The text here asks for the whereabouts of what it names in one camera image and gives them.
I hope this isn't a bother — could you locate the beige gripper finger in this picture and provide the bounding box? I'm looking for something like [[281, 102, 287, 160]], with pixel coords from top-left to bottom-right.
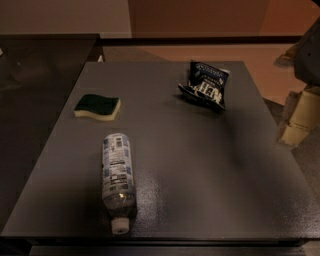
[[278, 85, 320, 146]]

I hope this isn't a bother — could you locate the blue chip bag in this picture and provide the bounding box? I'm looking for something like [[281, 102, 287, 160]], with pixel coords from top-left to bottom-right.
[[178, 61, 230, 112]]

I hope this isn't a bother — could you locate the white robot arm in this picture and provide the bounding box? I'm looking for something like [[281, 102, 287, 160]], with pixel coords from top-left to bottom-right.
[[278, 18, 320, 146]]

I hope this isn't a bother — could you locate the clear plastic water bottle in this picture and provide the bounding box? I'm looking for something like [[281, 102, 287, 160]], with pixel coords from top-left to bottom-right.
[[102, 133, 136, 235]]

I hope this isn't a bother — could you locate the green and yellow sponge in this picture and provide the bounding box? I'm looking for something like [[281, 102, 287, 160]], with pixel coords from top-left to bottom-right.
[[74, 94, 121, 121]]

